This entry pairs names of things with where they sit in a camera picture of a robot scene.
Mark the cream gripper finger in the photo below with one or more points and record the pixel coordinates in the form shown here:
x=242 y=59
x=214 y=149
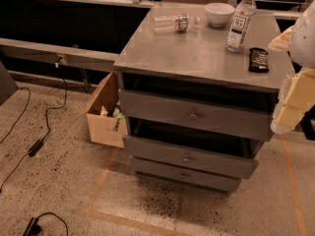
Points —
x=282 y=42

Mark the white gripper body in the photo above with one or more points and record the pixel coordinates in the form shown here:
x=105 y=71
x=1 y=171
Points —
x=304 y=42

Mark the grey top drawer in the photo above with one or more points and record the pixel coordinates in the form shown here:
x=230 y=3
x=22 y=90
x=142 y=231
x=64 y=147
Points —
x=223 y=119

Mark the grey drawer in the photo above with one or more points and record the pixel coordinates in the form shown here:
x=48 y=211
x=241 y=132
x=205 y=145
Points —
x=184 y=175
x=208 y=161
x=223 y=119

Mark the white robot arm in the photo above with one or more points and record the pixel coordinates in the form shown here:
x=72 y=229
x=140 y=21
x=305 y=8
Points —
x=302 y=48

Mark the grey drawer cabinet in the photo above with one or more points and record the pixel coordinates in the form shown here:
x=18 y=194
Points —
x=196 y=65

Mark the grey middle drawer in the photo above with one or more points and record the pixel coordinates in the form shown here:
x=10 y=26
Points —
x=208 y=161

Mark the grey bottom drawer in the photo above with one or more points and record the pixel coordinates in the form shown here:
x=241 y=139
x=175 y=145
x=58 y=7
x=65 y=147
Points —
x=184 y=175

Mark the open cardboard box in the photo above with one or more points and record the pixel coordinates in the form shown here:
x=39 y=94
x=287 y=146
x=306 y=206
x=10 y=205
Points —
x=106 y=123

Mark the upright clear water bottle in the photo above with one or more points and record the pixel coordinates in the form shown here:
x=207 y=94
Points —
x=243 y=14

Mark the white ceramic bowl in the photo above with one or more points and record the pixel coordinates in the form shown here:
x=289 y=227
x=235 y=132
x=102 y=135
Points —
x=218 y=14

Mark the lying empty plastic bottle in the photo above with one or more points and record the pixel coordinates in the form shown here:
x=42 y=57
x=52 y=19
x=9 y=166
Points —
x=174 y=23

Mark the grey metal rail shelf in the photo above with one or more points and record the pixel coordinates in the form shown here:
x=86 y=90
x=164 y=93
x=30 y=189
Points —
x=61 y=55

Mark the black power adapter with cable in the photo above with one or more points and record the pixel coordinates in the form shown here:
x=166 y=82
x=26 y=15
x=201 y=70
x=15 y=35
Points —
x=37 y=145

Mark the black plug with cable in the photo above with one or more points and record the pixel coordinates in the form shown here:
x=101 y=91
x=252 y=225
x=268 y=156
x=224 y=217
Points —
x=33 y=228

